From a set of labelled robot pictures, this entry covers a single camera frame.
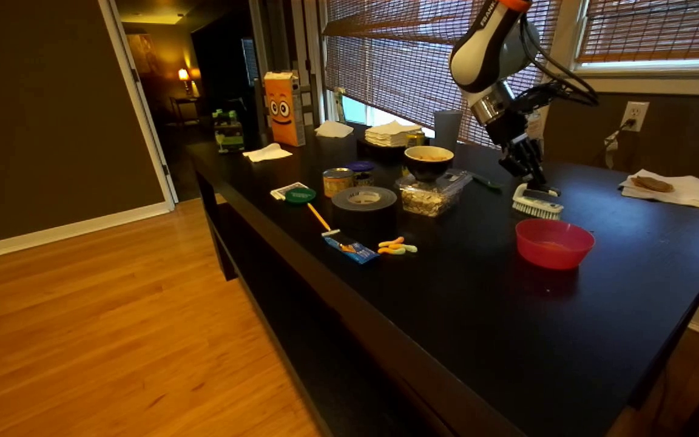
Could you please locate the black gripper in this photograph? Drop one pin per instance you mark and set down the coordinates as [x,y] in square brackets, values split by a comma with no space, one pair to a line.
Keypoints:
[519,151]

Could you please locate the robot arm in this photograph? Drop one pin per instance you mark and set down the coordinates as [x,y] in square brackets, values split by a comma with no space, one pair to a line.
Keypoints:
[497,44]

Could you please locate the red plastic bowl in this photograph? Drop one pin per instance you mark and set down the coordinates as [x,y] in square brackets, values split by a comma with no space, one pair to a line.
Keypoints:
[551,243]

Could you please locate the grey plastic cup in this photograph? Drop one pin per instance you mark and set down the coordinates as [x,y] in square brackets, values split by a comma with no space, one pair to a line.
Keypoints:
[448,128]

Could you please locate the bowl of snacks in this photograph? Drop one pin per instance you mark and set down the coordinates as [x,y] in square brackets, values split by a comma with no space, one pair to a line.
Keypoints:
[428,162]

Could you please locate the clear plastic food container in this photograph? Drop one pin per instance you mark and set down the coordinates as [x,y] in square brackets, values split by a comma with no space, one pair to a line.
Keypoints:
[430,198]

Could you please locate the brown cookie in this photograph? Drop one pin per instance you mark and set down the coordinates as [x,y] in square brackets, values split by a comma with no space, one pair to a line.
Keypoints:
[652,183]

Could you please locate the white napkin with cookie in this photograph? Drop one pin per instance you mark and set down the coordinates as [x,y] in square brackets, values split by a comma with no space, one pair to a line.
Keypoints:
[683,194]

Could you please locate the yellow small clips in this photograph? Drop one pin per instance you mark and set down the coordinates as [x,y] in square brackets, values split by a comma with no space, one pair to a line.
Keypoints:
[396,245]

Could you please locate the purple lid jar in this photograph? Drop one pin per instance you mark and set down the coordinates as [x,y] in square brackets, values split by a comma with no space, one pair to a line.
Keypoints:
[362,169]

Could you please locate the small glass jar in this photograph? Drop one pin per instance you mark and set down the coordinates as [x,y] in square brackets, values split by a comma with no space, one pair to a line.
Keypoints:
[335,180]

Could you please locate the orange stick toothbrush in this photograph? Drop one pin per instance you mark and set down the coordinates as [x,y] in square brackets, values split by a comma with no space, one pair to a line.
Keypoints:
[325,226]

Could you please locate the white folded napkin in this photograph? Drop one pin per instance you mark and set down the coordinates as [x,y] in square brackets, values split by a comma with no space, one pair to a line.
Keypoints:
[271,151]

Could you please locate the orange cartoon face carton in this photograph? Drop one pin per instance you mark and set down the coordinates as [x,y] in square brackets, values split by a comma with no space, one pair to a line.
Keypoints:
[280,103]

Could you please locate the green bottle pack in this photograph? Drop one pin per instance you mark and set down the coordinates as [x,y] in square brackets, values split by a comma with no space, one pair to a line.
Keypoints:
[227,129]

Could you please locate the wall power outlet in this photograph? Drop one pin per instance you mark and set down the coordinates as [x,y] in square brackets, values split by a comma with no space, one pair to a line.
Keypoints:
[633,115]

